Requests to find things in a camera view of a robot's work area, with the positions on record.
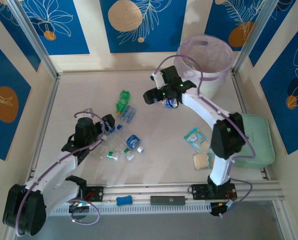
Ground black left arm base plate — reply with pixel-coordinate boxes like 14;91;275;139
73;186;104;203

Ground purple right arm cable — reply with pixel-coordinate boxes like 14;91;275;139
155;55;256;218

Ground grey slotted cable duct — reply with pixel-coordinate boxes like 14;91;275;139
46;204;212;217

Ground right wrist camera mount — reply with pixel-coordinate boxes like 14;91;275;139
150;70;165;89

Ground small circuit board with LEDs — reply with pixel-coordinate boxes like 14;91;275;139
68;201;91;221
210;201;234;218

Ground clear bottle with blue cap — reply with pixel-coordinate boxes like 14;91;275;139
117;124;129;142

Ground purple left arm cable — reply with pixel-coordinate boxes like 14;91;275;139
15;111;107;237

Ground cream waste bin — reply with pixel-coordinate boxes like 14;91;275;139
186;73;221;100

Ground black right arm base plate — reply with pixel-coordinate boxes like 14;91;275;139
190;184;238;201

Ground Pepsi label plastic bottle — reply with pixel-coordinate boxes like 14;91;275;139
165;97;179;110

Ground aluminium frame rail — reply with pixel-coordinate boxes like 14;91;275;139
10;179;287;207

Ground aluminium frame post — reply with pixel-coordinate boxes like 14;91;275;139
231;0;282;75
6;0;61;80

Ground blue bone-shaped sponge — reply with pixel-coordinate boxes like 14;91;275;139
115;196;133;206

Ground clear cracker packet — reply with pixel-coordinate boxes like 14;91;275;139
192;151;216;171

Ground mint green tray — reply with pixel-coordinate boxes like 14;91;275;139
232;113;276;169

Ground green plastic bottle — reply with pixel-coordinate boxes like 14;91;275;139
115;89;131;117

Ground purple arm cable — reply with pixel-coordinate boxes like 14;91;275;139
15;111;107;237
155;55;256;218

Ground clear bottle with green label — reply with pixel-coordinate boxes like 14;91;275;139
122;147;136;162
98;147;121;162

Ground light blue snack packet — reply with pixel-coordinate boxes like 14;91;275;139
184;127;212;154

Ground clear bottle with blue label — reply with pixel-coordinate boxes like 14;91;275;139
120;104;137;124
125;134;146;154
101;124;118;142

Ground white bin with pink liner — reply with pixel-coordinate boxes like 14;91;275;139
174;34;235;82

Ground black rectangular device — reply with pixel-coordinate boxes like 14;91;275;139
150;195;186;206

